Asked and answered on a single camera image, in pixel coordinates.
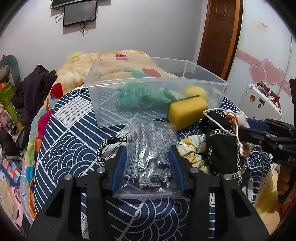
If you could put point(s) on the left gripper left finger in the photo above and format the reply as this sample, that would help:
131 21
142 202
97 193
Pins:
60 217

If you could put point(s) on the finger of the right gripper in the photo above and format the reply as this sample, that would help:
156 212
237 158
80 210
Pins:
262 138
269 125

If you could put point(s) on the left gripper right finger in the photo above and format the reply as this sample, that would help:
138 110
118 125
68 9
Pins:
235 217

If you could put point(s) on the floral yellow scrunchie cloth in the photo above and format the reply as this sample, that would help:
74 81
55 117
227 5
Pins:
192 148

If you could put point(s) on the yellow rectangular sponge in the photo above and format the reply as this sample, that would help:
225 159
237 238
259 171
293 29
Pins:
185 112

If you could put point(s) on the grey cloth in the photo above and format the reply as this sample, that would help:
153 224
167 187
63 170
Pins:
147 167

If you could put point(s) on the green knitted soft item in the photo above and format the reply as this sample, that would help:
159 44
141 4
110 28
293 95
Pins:
140 96

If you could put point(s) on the yellow round sponge ball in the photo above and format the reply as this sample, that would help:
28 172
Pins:
196 91

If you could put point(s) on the navy patterned bedspread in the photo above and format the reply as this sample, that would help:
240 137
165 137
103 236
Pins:
69 146

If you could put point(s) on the brown wooden door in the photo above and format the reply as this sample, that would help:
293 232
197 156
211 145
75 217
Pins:
221 35

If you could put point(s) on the dark purple clothing pile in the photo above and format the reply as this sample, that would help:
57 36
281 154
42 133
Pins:
32 91

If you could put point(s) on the clear plastic storage box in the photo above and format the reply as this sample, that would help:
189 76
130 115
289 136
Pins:
107 75

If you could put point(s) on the beige fleece blanket colourful squares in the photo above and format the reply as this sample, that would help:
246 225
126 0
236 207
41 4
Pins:
71 76

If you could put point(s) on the grey green plush toy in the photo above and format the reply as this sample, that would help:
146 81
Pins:
10 70

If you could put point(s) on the small wall monitor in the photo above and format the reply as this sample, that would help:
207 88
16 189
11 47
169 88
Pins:
80 12

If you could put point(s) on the large wall television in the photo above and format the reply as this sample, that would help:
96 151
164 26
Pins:
59 3

